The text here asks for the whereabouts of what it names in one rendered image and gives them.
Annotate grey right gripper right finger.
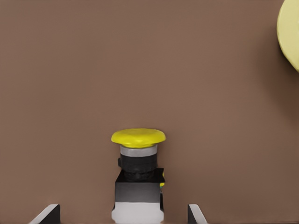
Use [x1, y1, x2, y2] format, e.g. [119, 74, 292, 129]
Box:
[187, 203, 208, 224]

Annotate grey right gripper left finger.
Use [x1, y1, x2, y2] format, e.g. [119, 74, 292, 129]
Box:
[28, 203, 61, 224]

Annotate pale yellow round tray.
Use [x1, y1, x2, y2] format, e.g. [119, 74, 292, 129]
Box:
[277, 0, 299, 73]

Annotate yellow push-button switch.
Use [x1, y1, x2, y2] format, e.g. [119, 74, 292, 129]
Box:
[110, 128, 167, 224]

